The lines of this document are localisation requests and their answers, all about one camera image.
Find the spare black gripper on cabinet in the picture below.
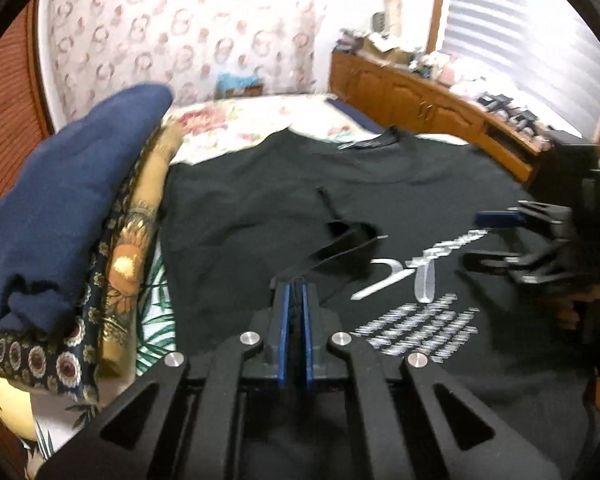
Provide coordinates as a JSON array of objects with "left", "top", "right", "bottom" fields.
[{"left": 477, "top": 93, "right": 542, "bottom": 136}]

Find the box with blue cloth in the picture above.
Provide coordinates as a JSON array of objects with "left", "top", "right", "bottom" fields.
[{"left": 215, "top": 74, "right": 264, "bottom": 100}]

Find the navy fleece blanket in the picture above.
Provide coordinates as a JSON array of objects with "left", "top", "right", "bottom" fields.
[{"left": 325, "top": 98, "right": 385, "bottom": 134}]

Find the grey zebra window blind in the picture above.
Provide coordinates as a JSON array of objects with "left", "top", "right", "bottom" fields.
[{"left": 438, "top": 0, "right": 600, "bottom": 138}]

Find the cardboard box on cabinet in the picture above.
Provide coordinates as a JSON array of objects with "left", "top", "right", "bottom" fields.
[{"left": 358, "top": 32, "right": 413, "bottom": 65}]

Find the black printed t-shirt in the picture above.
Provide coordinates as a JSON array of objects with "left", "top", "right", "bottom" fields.
[{"left": 159, "top": 129, "right": 593, "bottom": 479}]

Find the navy folded garment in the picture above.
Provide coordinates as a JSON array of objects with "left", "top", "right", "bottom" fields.
[{"left": 0, "top": 84, "right": 173, "bottom": 334}]

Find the yellow plush pillow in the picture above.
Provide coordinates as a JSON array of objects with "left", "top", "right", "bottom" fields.
[{"left": 0, "top": 377, "right": 36, "bottom": 441}]

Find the floral quilt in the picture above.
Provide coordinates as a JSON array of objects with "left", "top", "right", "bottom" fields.
[{"left": 164, "top": 94, "right": 376, "bottom": 165}]

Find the brown louvered wardrobe door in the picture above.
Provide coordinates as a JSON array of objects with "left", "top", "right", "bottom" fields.
[{"left": 0, "top": 0, "right": 53, "bottom": 198}]

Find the wooden sideboard cabinet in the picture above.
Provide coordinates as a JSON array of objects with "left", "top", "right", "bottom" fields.
[{"left": 329, "top": 52, "right": 541, "bottom": 183}]

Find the circle patterned sheer curtain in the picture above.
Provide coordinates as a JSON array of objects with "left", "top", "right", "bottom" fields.
[{"left": 42, "top": 0, "right": 382, "bottom": 122}]

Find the palm leaf bed sheet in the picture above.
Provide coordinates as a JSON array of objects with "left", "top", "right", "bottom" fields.
[{"left": 27, "top": 245, "right": 175, "bottom": 479}]

